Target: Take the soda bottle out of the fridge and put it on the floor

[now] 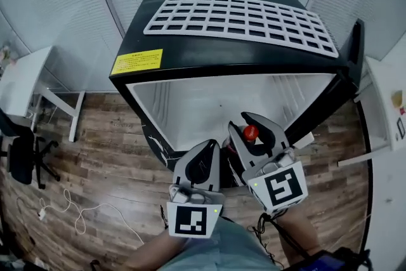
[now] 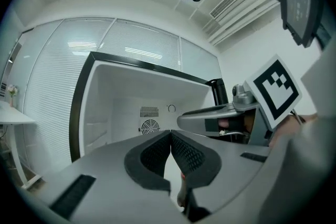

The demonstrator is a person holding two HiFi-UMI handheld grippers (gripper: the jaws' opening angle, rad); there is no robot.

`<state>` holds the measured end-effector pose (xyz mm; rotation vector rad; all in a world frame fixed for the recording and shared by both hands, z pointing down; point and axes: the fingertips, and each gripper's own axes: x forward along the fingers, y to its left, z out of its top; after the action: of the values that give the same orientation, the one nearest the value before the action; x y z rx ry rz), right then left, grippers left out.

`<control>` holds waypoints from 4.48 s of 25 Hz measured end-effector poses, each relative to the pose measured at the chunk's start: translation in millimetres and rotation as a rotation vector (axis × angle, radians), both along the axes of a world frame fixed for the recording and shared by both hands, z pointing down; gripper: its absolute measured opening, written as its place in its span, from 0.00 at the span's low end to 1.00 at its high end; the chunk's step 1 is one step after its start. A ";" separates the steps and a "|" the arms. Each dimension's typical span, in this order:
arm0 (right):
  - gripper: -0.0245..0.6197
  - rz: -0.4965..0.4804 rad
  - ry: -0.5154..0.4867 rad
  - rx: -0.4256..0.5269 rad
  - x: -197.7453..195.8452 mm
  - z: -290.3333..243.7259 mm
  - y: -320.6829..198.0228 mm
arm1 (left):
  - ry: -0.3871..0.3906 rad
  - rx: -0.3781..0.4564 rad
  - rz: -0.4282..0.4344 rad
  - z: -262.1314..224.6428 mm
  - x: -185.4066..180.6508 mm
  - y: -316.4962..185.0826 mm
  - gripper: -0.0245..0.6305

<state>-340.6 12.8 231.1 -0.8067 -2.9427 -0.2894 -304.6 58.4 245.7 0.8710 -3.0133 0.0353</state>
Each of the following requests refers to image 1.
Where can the white desk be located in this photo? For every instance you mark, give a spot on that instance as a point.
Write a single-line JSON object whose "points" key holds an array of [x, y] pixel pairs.
{"points": [[22, 79]]}

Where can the white grid shelf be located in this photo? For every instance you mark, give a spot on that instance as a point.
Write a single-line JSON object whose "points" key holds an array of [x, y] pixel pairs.
{"points": [[196, 33]]}

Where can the pink flower bunch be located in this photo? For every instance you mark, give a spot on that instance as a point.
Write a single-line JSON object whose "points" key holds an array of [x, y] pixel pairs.
{"points": [[6, 55]]}

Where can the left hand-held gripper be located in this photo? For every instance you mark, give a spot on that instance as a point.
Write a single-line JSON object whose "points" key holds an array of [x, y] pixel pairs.
{"points": [[190, 219]]}

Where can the black office chair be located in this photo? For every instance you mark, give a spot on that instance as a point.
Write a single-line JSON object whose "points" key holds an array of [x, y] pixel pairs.
{"points": [[20, 162]]}

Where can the black mini fridge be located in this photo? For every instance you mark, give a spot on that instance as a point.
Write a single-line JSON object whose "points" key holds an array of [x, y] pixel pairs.
{"points": [[206, 54]]}

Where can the person's left forearm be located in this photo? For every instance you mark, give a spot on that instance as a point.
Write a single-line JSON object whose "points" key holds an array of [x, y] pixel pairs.
{"points": [[158, 247]]}

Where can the person's right forearm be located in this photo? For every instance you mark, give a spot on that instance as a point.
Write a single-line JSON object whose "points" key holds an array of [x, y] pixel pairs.
{"points": [[298, 228]]}

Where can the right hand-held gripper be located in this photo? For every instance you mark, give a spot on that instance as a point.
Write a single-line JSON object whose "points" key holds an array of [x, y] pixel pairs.
{"points": [[282, 187]]}

